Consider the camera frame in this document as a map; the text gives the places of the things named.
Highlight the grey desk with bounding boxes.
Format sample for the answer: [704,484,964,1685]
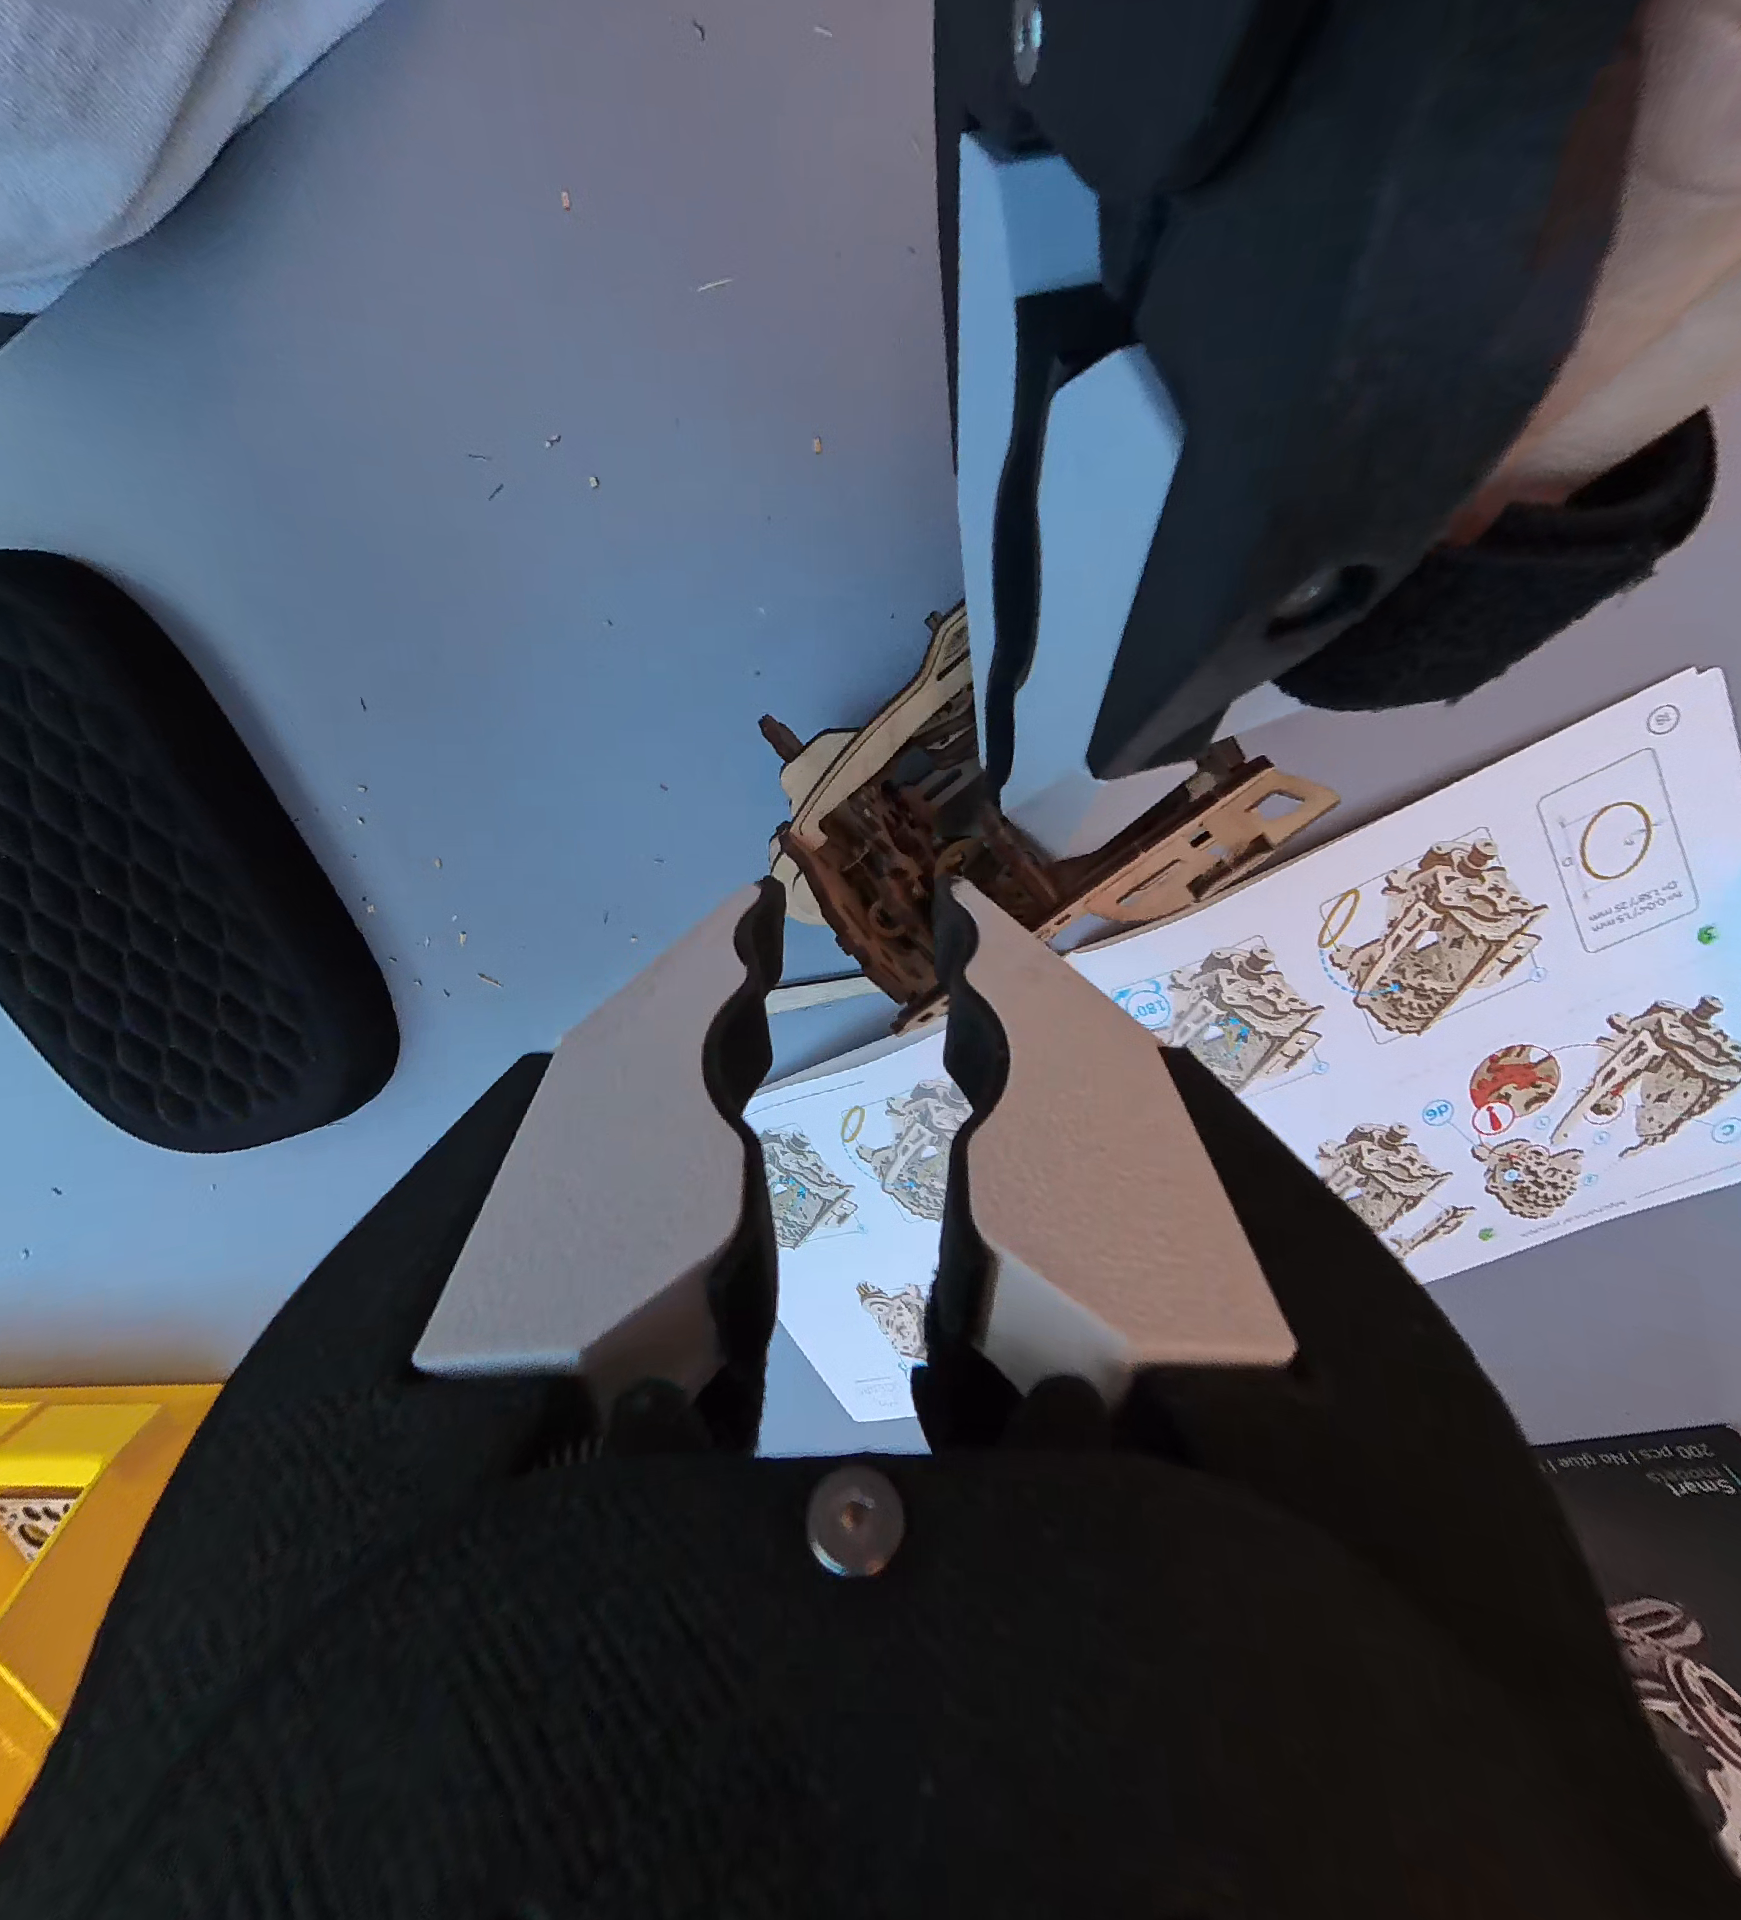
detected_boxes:
[0,0,1741,1450]

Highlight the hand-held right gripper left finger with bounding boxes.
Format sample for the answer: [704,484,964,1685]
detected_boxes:
[412,877,790,1454]

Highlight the illustrated instruction booklet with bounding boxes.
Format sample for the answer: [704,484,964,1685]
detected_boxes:
[741,666,1741,1427]

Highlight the person in grey shirt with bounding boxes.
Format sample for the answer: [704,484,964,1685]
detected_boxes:
[0,0,380,321]

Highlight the black mesh wrist rest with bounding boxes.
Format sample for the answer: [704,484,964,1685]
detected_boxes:
[0,550,402,1156]

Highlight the black model kit box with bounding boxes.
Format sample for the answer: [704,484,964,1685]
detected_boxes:
[1536,1426,1741,1920]

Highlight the yellow plastic bin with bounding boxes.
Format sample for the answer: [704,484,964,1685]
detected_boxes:
[0,1384,227,1920]

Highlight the person's left hand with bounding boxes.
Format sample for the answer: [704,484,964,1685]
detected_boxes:
[1440,0,1741,550]

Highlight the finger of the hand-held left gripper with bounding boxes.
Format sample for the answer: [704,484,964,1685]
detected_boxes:
[935,133,1112,793]
[992,287,1190,812]

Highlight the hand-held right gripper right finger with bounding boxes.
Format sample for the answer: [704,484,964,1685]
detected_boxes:
[911,875,1296,1454]

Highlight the wooden mechanical model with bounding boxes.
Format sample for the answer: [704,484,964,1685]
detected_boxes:
[756,600,1340,1037]

